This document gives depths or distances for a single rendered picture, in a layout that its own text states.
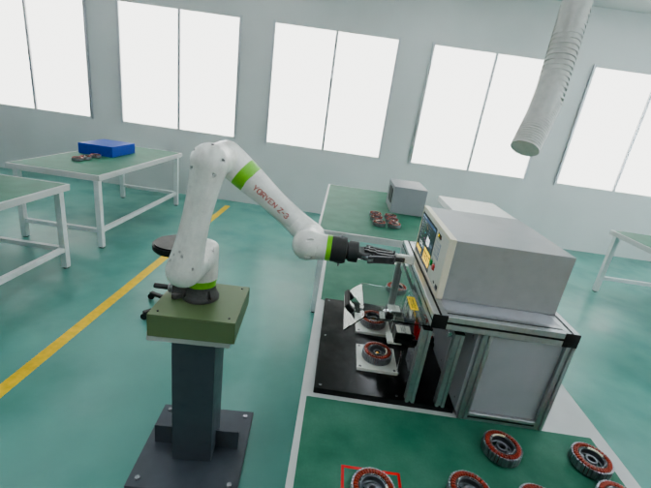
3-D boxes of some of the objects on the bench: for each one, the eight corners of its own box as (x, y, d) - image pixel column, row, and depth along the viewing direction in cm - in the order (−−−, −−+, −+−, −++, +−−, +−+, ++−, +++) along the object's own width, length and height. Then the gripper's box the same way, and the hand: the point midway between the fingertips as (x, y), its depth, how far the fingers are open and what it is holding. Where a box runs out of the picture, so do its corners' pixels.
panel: (454, 410, 127) (479, 332, 117) (419, 310, 189) (433, 254, 179) (457, 411, 127) (481, 333, 117) (421, 311, 189) (436, 255, 179)
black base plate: (313, 392, 129) (313, 386, 128) (325, 301, 189) (325, 297, 189) (452, 413, 129) (453, 408, 128) (419, 316, 189) (420, 311, 188)
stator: (527, 471, 111) (531, 461, 109) (489, 468, 110) (493, 458, 109) (509, 439, 121) (511, 429, 120) (474, 436, 120) (477, 426, 119)
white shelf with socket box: (434, 285, 226) (452, 209, 211) (422, 260, 261) (438, 195, 246) (493, 293, 226) (516, 219, 210) (474, 268, 261) (492, 202, 245)
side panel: (457, 418, 127) (483, 335, 116) (454, 411, 130) (480, 329, 119) (542, 431, 126) (575, 349, 116) (537, 424, 129) (571, 343, 118)
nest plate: (356, 370, 140) (356, 367, 139) (356, 346, 154) (356, 343, 154) (397, 376, 140) (397, 373, 139) (392, 350, 154) (393, 349, 153)
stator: (359, 362, 142) (361, 354, 141) (362, 346, 152) (364, 338, 151) (390, 370, 141) (392, 361, 139) (390, 351, 151) (392, 344, 150)
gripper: (346, 254, 144) (409, 262, 144) (345, 267, 132) (415, 277, 131) (349, 234, 141) (413, 244, 141) (349, 247, 129) (419, 258, 129)
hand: (404, 259), depth 136 cm, fingers closed
